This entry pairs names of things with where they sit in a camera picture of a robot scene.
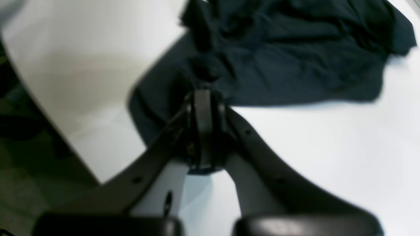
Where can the black t-shirt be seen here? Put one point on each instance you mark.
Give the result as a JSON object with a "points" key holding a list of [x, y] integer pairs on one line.
{"points": [[273, 53]]}

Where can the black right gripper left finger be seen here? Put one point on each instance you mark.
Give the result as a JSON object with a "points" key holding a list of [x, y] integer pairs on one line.
{"points": [[140, 201]]}

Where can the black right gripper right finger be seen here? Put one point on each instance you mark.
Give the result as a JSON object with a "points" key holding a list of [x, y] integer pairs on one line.
{"points": [[275, 200]]}

